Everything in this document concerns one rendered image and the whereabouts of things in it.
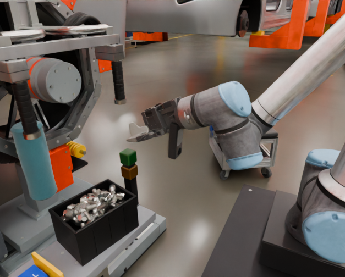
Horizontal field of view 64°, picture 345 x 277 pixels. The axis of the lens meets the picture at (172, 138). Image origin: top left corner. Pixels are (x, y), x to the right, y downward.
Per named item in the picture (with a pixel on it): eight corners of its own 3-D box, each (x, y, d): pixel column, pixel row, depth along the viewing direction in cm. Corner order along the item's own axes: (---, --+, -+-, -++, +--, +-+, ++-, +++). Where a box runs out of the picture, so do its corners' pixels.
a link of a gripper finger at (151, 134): (139, 133, 84) (164, 124, 81) (141, 138, 84) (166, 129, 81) (133, 138, 79) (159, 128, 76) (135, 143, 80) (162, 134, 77)
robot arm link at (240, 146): (267, 150, 76) (252, 109, 73) (263, 170, 66) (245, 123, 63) (235, 158, 80) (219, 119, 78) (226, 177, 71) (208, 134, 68)
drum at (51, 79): (49, 90, 105) (40, 51, 99) (87, 99, 94) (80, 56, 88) (12, 100, 95) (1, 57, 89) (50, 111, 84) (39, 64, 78)
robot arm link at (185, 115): (212, 120, 77) (197, 133, 69) (197, 124, 80) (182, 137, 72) (200, 90, 75) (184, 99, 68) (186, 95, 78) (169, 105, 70)
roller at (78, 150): (49, 140, 135) (47, 129, 132) (91, 156, 120) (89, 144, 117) (38, 144, 130) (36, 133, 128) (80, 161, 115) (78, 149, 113)
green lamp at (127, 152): (128, 158, 89) (127, 147, 88) (137, 161, 87) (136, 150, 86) (119, 163, 86) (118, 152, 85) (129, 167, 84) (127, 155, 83)
